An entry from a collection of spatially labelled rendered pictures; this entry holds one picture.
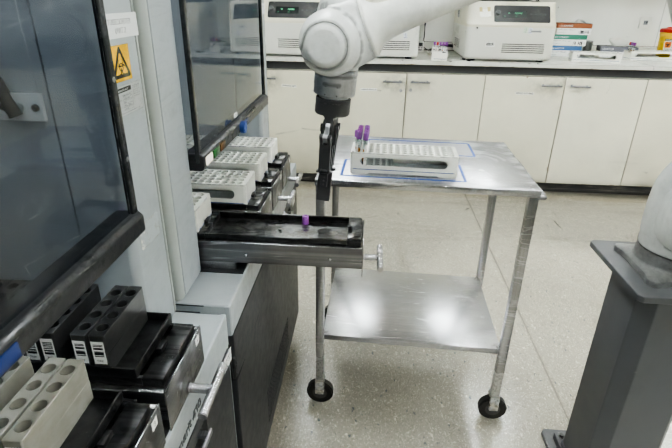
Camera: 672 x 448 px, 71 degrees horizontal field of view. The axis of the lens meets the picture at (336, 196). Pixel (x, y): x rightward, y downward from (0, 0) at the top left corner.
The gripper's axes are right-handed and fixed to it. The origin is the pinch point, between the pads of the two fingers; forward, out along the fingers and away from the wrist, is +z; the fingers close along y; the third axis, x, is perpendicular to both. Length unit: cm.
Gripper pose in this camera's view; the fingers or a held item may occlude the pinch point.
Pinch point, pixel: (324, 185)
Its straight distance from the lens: 107.4
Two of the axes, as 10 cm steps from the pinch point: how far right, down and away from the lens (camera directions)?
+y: -1.6, 3.6, -9.2
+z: -1.1, 9.2, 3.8
